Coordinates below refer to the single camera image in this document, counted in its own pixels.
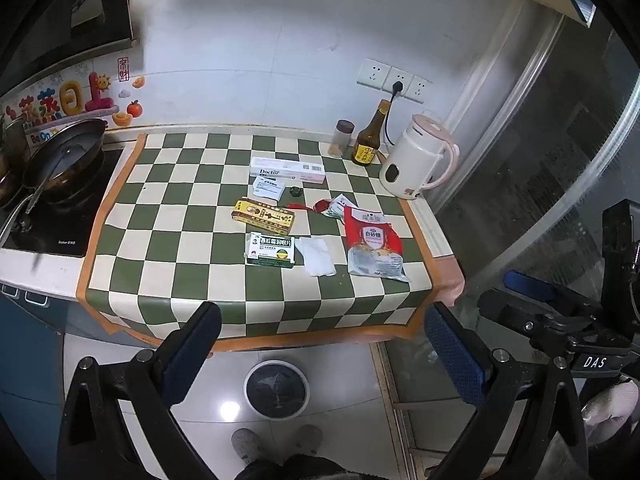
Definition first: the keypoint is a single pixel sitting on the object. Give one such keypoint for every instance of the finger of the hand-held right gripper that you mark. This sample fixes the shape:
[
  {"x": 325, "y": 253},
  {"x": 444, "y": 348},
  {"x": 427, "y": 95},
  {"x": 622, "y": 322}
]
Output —
[
  {"x": 510, "y": 310},
  {"x": 530, "y": 285}
]

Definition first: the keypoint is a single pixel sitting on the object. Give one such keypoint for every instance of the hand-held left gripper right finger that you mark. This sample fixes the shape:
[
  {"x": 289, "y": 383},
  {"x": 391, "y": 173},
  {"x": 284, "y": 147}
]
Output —
[{"x": 455, "y": 360}]

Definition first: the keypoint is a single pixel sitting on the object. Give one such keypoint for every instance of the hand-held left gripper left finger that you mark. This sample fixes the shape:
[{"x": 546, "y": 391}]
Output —
[{"x": 192, "y": 355}]

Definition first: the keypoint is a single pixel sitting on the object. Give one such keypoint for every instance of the round white trash can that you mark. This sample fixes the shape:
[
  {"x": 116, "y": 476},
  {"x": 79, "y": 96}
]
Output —
[{"x": 276, "y": 389}]

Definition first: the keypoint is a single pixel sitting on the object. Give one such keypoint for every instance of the green white medicine box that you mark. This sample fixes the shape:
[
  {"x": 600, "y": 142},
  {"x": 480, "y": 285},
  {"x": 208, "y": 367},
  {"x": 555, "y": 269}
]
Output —
[{"x": 270, "y": 250}]

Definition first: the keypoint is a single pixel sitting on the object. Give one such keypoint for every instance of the red white sugar bag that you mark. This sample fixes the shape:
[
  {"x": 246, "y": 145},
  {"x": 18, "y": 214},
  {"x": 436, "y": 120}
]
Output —
[{"x": 372, "y": 240}]

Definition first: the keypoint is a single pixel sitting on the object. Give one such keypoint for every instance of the yellow cardboard box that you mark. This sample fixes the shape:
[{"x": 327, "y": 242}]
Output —
[{"x": 262, "y": 215}]

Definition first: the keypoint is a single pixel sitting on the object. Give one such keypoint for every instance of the white tissue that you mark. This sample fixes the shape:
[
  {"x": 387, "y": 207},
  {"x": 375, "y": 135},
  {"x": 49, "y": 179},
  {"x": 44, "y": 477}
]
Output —
[{"x": 315, "y": 257}]

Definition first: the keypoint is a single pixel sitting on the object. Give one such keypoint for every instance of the small white sachet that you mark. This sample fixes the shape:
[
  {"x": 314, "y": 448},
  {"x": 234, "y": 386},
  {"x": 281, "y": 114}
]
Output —
[{"x": 267, "y": 190}]

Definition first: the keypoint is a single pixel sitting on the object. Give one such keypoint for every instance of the red wrapper strip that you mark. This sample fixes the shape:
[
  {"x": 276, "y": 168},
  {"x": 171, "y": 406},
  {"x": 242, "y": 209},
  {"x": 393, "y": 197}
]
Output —
[{"x": 299, "y": 206}]

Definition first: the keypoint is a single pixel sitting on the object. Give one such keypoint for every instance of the dark bottle cap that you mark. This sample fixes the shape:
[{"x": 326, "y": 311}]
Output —
[{"x": 295, "y": 192}]

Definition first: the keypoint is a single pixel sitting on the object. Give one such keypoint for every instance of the red white wrapper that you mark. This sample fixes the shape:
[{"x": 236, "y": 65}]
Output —
[{"x": 336, "y": 206}]

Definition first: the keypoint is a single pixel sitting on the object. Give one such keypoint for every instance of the white toothpaste box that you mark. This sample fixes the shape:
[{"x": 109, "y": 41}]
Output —
[{"x": 287, "y": 170}]

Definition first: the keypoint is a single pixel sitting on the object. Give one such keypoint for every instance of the person's right hand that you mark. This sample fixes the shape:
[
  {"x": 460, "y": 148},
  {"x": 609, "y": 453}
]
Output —
[{"x": 611, "y": 402}]

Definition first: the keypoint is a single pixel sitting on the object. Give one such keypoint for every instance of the green white checkered tablecloth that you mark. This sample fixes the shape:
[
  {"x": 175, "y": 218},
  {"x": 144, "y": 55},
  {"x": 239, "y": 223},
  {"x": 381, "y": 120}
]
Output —
[{"x": 225, "y": 280}]

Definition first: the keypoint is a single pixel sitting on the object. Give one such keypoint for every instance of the person's left shoe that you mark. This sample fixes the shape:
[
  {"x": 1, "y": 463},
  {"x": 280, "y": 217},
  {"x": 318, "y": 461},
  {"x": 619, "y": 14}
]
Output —
[{"x": 246, "y": 444}]

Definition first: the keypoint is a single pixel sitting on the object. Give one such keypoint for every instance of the person's shoe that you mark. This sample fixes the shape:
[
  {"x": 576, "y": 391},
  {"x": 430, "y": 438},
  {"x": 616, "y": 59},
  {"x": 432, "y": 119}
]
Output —
[
  {"x": 308, "y": 439},
  {"x": 246, "y": 444}
]

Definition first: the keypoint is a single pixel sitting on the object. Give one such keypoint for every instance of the glass sliding door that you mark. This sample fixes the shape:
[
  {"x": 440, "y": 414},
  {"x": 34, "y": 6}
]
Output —
[{"x": 550, "y": 160}]

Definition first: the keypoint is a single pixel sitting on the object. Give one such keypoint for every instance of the person's right shoe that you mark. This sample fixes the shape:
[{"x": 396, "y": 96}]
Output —
[{"x": 308, "y": 439}]

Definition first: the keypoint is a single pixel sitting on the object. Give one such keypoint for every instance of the person's dark pants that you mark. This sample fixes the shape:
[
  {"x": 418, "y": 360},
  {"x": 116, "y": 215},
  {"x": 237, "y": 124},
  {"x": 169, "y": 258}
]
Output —
[{"x": 295, "y": 469}]

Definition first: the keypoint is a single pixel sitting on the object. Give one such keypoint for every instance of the blue kitchen cabinet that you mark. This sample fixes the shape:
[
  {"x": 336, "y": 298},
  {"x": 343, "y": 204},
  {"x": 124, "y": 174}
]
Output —
[{"x": 30, "y": 360}]

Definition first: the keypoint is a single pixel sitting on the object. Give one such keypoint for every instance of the white pink electric kettle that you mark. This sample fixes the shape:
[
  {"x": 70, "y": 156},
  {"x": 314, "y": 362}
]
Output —
[{"x": 415, "y": 162}]

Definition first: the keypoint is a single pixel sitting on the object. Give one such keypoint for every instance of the black induction cooktop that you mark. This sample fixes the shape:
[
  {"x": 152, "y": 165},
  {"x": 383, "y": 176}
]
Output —
[{"x": 70, "y": 230}]

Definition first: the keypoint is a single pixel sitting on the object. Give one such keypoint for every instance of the dark sauce bottle yellow label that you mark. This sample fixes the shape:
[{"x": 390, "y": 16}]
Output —
[{"x": 369, "y": 142}]

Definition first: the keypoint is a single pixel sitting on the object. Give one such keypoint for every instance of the clear spice jar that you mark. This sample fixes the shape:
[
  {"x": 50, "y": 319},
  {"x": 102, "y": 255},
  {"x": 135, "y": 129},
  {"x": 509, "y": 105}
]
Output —
[{"x": 344, "y": 139}]

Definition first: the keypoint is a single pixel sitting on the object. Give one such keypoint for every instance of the black power plug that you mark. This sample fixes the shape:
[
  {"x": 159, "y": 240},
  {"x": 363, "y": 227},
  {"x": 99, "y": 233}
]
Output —
[{"x": 397, "y": 89}]

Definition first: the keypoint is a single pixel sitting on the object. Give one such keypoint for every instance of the black range hood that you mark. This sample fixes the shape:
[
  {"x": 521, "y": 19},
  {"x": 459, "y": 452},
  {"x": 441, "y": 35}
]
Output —
[{"x": 60, "y": 5}]

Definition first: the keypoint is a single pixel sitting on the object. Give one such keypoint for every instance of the white wall socket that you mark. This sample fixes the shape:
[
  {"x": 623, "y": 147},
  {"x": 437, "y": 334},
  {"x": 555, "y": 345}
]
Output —
[
  {"x": 406, "y": 79},
  {"x": 421, "y": 89},
  {"x": 372, "y": 72}
]

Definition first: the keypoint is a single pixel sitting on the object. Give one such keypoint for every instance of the colourful wall sticker set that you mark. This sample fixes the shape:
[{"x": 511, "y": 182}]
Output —
[{"x": 70, "y": 100}]

